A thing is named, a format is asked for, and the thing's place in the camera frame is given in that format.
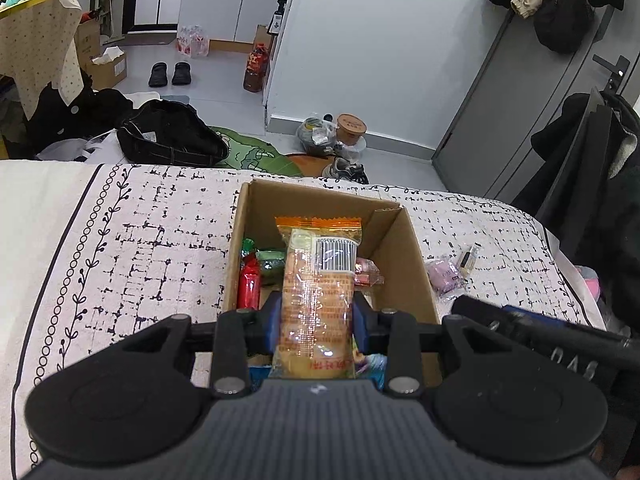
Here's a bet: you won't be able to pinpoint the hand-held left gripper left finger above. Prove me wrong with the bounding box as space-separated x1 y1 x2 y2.
120 291 282 399

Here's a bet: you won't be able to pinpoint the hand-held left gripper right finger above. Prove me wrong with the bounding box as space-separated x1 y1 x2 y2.
351 292 507 399

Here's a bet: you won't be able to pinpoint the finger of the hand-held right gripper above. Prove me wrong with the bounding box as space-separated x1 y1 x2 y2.
450 294 627 354

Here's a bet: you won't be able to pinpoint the red snack packet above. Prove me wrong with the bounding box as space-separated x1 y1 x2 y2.
237 259 262 311

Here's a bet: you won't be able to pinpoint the orange bread packet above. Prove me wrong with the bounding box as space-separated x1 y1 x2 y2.
271 215 364 380

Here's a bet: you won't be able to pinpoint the pink snack packet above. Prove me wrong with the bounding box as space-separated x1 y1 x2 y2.
355 257 385 287

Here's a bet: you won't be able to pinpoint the bright green snack packet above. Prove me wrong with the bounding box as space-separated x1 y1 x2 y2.
255 249 287 287

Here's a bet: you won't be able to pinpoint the brown cardboard box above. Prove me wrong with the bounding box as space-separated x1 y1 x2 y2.
220 179 444 392

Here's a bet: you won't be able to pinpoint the purple bread packet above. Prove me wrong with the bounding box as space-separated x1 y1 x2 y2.
426 255 467 302

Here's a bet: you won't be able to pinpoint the small clear nut packet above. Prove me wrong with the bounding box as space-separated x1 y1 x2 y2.
457 244 482 277

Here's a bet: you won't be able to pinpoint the pink and grey plush toy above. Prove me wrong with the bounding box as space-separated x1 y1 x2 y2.
575 265 602 302

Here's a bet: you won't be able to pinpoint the dark hanging jacket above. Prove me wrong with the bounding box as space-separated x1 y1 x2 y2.
511 87 640 323

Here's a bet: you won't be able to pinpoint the grey sneakers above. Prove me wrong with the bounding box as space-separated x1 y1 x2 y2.
321 156 370 184

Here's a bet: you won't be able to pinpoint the green floor rug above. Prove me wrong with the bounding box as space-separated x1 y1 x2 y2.
209 126 307 177

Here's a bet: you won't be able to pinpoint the clear plastic bag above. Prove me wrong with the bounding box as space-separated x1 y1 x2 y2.
296 115 339 157

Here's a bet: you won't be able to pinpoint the instant noodle cup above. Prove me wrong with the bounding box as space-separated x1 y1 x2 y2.
336 113 369 147

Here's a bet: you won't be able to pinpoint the grey door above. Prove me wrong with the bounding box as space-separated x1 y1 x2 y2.
431 5 640 201

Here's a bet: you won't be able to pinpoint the black jeans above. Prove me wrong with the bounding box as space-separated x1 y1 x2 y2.
115 99 231 166

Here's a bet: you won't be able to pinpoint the red drink bottle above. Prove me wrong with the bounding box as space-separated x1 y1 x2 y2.
243 42 270 94

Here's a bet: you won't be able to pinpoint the pile of dark clothes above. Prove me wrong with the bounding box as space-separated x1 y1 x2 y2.
24 71 135 157

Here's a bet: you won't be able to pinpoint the pack of water bottles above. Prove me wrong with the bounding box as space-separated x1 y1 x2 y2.
177 25 211 57

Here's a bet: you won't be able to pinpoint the black spray bottle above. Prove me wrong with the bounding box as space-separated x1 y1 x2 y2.
269 0 289 37

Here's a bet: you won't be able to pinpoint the open cardboard box with paper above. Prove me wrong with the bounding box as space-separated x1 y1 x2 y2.
74 20 129 92

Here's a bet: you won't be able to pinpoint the white cabinet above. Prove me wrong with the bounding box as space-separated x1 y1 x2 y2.
180 0 304 44

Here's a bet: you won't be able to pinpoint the dotted beige cloth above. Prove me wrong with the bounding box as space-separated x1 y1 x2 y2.
0 0 84 117

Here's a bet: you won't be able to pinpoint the black door handle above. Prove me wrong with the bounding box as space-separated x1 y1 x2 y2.
592 52 632 80

